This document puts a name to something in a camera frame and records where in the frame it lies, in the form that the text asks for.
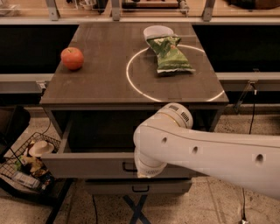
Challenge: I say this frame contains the beige small hat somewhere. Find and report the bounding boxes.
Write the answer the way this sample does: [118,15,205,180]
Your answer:
[29,140,54,158]

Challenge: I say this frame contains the grey drawer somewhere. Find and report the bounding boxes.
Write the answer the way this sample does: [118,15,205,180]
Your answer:
[85,178,192,195]
[40,116,205,180]

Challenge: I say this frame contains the white bowl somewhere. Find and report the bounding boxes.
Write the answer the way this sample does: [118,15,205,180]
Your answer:
[143,25,174,39]

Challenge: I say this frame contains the black cable under cabinet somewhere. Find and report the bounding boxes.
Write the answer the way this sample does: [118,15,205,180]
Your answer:
[92,194,100,224]

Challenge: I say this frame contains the black wire basket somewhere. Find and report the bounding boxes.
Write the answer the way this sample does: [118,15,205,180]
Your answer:
[0,132,60,193]

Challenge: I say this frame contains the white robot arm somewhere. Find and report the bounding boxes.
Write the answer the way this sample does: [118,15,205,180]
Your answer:
[133,103,280,200]

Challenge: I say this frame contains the red apple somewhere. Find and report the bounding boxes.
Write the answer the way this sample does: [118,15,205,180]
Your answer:
[60,47,84,70]

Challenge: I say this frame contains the black crossed stand legs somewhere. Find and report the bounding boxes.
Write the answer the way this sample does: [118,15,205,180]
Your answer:
[122,195,151,224]

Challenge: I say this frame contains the grey bottom drawer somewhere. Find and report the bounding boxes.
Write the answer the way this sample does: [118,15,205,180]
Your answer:
[85,178,192,195]

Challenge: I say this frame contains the white packaged item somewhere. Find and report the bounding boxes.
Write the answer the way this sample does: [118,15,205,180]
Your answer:
[12,171,40,189]

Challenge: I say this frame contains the green chip bag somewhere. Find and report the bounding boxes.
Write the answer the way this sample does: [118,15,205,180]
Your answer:
[146,35,194,74]

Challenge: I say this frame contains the grey top drawer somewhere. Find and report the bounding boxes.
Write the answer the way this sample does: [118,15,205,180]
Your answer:
[40,116,205,180]

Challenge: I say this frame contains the grey drawer cabinet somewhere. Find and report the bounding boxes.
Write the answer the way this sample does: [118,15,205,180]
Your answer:
[39,22,230,141]

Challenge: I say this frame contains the black floor cable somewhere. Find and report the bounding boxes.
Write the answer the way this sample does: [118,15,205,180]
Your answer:
[241,186,252,224]

